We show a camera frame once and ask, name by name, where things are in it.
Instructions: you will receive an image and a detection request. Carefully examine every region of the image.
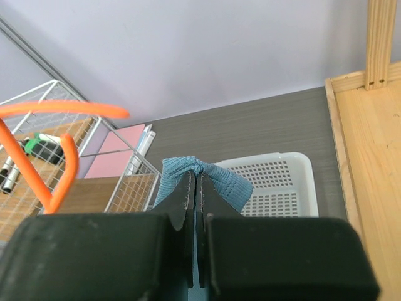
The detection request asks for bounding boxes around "wooden clothes rack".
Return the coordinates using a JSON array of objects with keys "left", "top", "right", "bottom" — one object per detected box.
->
[{"left": 325, "top": 1, "right": 400, "bottom": 300}]

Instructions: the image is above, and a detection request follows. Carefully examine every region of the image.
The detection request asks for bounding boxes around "white plastic basket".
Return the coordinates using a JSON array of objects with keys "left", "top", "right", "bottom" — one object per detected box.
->
[{"left": 216, "top": 152, "right": 319, "bottom": 217}]

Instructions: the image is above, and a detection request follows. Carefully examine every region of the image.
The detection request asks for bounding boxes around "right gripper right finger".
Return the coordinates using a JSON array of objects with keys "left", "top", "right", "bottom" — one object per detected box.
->
[{"left": 196, "top": 171, "right": 380, "bottom": 301}]

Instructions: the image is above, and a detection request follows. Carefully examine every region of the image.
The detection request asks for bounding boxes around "blue tank top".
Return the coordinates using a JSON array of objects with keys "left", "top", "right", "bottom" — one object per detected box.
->
[{"left": 153, "top": 156, "right": 253, "bottom": 300}]

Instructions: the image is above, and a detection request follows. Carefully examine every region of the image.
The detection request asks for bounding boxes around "green capped white marker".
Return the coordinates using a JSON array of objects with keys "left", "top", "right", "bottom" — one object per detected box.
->
[{"left": 22, "top": 132, "right": 61, "bottom": 147}]

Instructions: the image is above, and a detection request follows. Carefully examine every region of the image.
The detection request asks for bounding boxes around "orange plastic hanger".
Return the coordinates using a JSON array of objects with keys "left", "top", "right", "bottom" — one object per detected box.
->
[{"left": 0, "top": 100, "right": 130, "bottom": 215}]

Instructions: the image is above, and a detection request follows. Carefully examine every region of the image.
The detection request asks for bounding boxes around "white wire shelf rack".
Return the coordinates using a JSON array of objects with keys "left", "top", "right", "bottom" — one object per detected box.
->
[{"left": 1, "top": 80, "right": 160, "bottom": 250}]

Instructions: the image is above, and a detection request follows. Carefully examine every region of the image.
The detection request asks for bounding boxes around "upper wooden shelf board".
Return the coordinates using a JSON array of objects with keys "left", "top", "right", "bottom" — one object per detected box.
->
[{"left": 1, "top": 118, "right": 95, "bottom": 226}]

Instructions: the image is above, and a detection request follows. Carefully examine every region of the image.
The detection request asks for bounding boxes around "white marker black cap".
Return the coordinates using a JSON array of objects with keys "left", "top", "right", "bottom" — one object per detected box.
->
[{"left": 1, "top": 165, "right": 20, "bottom": 194}]

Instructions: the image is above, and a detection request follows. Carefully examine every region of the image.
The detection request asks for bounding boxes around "lower wooden shelf board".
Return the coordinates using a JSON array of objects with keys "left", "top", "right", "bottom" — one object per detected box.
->
[{"left": 58, "top": 174, "right": 155, "bottom": 214}]

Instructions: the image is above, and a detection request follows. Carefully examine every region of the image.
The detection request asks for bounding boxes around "wooden shelf board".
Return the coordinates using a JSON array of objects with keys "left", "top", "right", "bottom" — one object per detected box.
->
[
  {"left": 58, "top": 174, "right": 155, "bottom": 214},
  {"left": 1, "top": 118, "right": 95, "bottom": 226}
]

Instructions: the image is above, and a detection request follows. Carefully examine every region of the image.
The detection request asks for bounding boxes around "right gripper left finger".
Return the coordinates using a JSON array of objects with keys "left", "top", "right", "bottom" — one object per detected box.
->
[{"left": 1, "top": 172, "right": 195, "bottom": 300}]

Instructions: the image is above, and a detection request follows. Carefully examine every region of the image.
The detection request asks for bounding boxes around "green black highlighter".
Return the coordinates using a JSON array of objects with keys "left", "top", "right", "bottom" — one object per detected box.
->
[{"left": 24, "top": 141, "right": 65, "bottom": 165}]

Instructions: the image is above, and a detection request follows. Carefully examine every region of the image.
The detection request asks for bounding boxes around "pink folder stack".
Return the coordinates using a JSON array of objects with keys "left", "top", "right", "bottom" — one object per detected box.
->
[{"left": 77, "top": 123, "right": 152, "bottom": 179}]

